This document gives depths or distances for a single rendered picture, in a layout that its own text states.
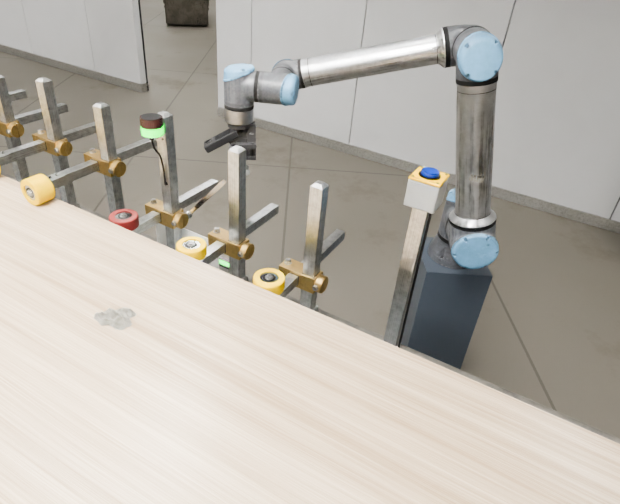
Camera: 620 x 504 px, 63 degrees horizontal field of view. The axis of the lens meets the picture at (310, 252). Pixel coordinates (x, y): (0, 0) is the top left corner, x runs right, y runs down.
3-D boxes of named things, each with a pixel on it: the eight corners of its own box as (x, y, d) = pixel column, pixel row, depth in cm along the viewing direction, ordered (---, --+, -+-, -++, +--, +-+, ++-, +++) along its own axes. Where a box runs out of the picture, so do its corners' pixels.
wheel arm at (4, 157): (107, 125, 194) (106, 115, 192) (114, 127, 193) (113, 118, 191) (-20, 168, 157) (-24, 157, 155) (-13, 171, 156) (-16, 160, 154)
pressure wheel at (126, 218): (128, 237, 156) (123, 204, 150) (147, 245, 153) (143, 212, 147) (107, 248, 150) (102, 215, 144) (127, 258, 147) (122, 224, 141)
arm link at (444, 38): (485, 15, 152) (269, 56, 165) (494, 22, 142) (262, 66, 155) (486, 55, 159) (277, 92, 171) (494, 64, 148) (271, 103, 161)
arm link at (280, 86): (301, 68, 154) (260, 64, 155) (296, 78, 144) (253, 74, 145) (299, 99, 159) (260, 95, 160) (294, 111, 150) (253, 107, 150)
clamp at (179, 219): (157, 211, 165) (155, 198, 162) (189, 225, 160) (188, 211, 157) (144, 218, 161) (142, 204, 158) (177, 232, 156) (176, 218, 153)
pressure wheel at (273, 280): (249, 303, 135) (249, 268, 128) (278, 298, 137) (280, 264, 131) (256, 323, 128) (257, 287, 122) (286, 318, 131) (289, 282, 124)
